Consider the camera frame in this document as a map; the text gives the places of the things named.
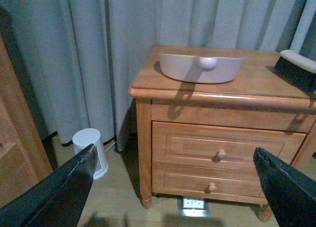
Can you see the wooden nightstand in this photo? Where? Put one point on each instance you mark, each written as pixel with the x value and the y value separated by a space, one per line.
pixel 182 125

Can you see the lower drawer wooden knob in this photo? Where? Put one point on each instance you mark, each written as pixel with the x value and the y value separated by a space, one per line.
pixel 211 188

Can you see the drawer wooden knob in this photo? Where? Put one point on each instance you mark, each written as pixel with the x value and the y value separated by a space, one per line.
pixel 221 153
pixel 211 188

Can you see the wooden cabinet at left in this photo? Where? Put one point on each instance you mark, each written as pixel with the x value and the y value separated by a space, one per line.
pixel 23 160

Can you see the floor power socket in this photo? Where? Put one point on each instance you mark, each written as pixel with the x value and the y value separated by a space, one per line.
pixel 192 207

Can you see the upper drawer wooden knob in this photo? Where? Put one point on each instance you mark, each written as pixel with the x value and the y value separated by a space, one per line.
pixel 221 153

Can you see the white small fan heater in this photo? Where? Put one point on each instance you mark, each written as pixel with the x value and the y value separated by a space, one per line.
pixel 88 136

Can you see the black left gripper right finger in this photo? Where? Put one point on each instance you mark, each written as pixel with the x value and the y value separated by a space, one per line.
pixel 290 193

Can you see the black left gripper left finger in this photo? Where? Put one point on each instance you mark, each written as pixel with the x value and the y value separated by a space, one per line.
pixel 59 199

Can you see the grey curtain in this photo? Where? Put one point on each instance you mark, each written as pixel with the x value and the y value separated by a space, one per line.
pixel 75 59

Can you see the beige plastic dustpan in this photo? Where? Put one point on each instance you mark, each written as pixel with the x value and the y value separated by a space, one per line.
pixel 198 69

